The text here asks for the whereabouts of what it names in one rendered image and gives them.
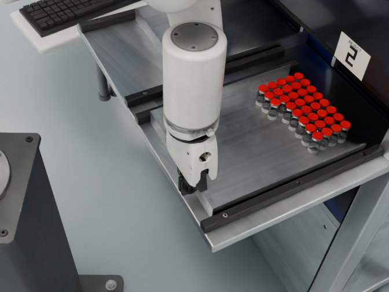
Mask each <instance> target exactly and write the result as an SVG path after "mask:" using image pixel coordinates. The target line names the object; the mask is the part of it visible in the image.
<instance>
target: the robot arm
mask: <svg viewBox="0 0 389 292"><path fill-rule="evenodd" d="M144 1H145V2H146V3H147V4H148V5H149V6H150V7H152V8H153V9H155V10H157V11H159V12H162V13H166V14H167V17H168V21H169V24H170V28H168V29H167V31H166V32H165V33H164V35H163V39H162V55H163V121H164V125H165V128H166V129H167V132H166V143H167V149H168V151H169V153H170V155H171V157H172V158H173V160H174V162H175V163H176V165H177V172H178V174H179V175H180V176H179V177H178V190H179V191H180V192H181V195H182V196H185V195H187V194H192V193H194V192H196V191H197V190H199V191H200V192H204V191H206V190H207V177H206V174H208V175H209V177H210V179H212V180H214V179H216V176H217V170H218V147H217V142H216V136H215V131H216V130H217V128H218V125H219V117H220V110H221V100H222V89H223V79H224V72H225V62H226V51H227V38H226V35H225V34H224V32H223V23H222V11H221V2H220V0H144ZM10 178H11V169H10V165H9V162H8V160H7V158H6V156H5V155H4V154H3V153H2V152H1V151H0V200H1V198H2V197H3V196H4V194H5V192H6V191H7V189H8V186H9V184H10Z"/></svg>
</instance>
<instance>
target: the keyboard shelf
mask: <svg viewBox="0 0 389 292"><path fill-rule="evenodd" d="M32 1H33V2H36V3H37V1H40V0H32ZM144 5H147V3H146V2H145V1H144V0H141V1H138V2H136V3H132V4H131V5H127V6H125V7H122V8H120V9H117V10H114V11H112V12H109V13H106V14H104V15H101V16H98V17H95V18H93V19H97V18H100V17H104V16H108V15H111V14H115V13H119V12H124V11H126V10H130V9H135V8H137V7H140V6H144ZM10 18H11V21H12V22H13V23H14V24H15V25H16V27H17V28H18V29H19V30H20V31H21V32H22V34H23V35H24V36H25V37H26V38H27V39H28V41H29V42H30V43H31V45H32V46H33V47H34V48H35V49H36V50H37V52H38V53H39V54H46V53H49V52H52V51H54V50H57V49H59V48H62V47H64V46H67V45H70V44H72V43H75V42H77V41H80V40H82V37H81V35H80V34H79V32H78V30H77V26H76V25H74V26H72V27H69V28H66V29H64V30H61V31H58V32H55V33H53V34H50V35H48V36H44V37H43V38H42V37H40V35H39V34H38V33H37V32H36V31H35V30H34V29H33V27H32V26H31V25H30V24H29V23H28V21H27V20H26V19H25V18H24V17H23V16H22V15H21V14H20V12H19V10H17V11H15V12H12V13H11V14H10ZM91 20H92V19H91Z"/></svg>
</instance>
